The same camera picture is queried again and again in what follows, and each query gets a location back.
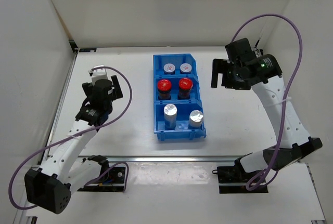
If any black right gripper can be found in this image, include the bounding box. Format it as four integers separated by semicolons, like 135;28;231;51
211;59;251;90

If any red-lid sauce jar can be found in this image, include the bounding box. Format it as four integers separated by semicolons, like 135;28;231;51
178;78;193;100
157;79;172;100

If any grey-lid dark jar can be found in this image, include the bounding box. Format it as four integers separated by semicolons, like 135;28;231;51
163;63;176;75
180;63;193;74

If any silver-lid spice bottle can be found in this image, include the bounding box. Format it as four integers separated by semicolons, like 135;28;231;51
163;103;177;129
188;110;203;129

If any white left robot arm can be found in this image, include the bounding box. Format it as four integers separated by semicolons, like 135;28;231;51
24;75;123;214

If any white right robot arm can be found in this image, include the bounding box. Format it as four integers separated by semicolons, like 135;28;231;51
211;55;323;182

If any blue three-compartment plastic bin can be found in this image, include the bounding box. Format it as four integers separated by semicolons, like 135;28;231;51
153;54;207;141

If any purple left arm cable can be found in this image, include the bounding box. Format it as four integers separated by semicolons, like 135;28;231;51
8;65;133;210

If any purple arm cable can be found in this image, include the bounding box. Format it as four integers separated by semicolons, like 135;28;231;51
231;14;303;191
8;65;133;210

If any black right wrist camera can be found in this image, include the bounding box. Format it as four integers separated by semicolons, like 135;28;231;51
225;38;256;63

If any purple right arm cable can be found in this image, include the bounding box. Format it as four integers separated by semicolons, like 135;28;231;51
231;14;303;191

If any aluminium front table rail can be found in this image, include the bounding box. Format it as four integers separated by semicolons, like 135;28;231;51
41;155;297;164

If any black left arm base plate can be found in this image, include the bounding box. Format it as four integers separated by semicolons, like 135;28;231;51
78;162;129;193

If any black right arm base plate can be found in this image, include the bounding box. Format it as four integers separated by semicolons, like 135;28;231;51
212;166;268;194

